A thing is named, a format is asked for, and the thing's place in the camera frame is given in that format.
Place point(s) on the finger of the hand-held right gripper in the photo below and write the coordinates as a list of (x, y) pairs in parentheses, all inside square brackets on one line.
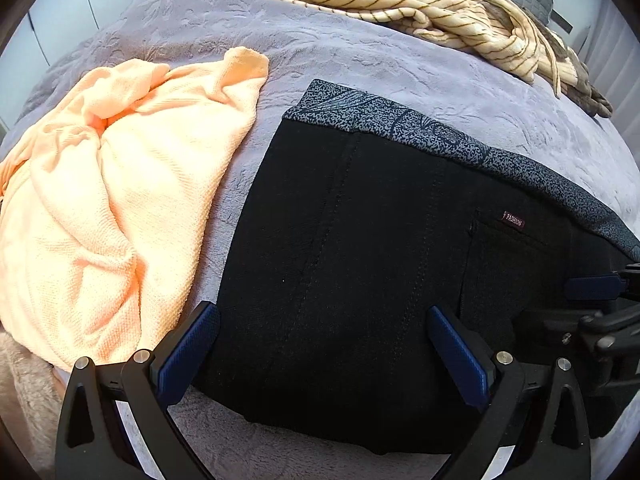
[(595, 286), (565, 332)]

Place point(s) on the beige striped garment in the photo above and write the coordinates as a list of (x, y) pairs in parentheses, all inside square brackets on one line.
[(400, 0)]

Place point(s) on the brown garment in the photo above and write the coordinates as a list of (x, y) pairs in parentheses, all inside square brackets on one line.
[(580, 75)]

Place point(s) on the purple embossed blanket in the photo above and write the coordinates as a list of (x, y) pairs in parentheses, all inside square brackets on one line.
[(350, 65)]

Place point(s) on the white wardrobe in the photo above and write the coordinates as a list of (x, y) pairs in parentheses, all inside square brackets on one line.
[(45, 25)]

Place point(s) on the beige fluffy blanket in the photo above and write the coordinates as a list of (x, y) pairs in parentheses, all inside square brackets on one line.
[(25, 395)]

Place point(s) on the orange towel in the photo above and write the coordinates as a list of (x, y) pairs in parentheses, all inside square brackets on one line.
[(125, 210)]

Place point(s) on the black pants with patterned waistband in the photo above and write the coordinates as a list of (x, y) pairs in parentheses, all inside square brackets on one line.
[(360, 240)]

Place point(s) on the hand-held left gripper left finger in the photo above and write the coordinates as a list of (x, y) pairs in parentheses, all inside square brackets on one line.
[(192, 340)]

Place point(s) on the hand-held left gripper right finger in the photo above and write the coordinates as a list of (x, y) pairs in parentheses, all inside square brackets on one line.
[(457, 355)]

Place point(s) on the white curtain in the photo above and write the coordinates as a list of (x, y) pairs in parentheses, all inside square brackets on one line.
[(615, 55)]

